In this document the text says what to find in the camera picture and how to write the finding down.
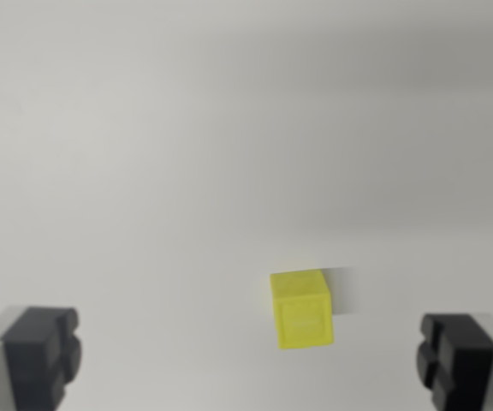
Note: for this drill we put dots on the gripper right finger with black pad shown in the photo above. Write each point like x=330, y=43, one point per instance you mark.
x=465, y=364

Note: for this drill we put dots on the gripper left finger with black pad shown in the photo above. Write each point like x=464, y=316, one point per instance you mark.
x=32, y=355

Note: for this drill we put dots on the yellow cube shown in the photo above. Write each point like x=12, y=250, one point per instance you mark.
x=303, y=314

